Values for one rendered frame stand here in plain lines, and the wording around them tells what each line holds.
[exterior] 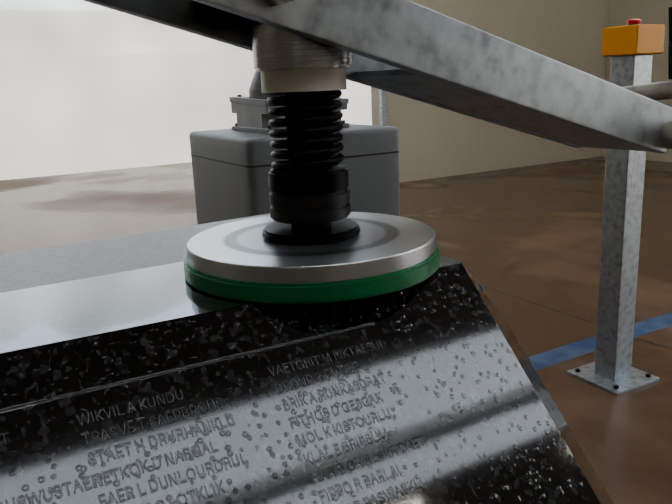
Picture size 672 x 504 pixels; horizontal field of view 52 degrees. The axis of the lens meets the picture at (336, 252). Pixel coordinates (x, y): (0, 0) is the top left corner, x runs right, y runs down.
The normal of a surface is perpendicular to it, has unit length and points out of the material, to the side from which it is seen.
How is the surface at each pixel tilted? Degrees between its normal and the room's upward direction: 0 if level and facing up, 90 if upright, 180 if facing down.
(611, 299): 90
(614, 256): 90
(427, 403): 45
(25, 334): 0
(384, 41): 90
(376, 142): 90
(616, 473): 0
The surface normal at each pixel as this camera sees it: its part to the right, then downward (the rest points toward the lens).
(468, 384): 0.31, -0.55
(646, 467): -0.04, -0.97
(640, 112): 0.55, 0.18
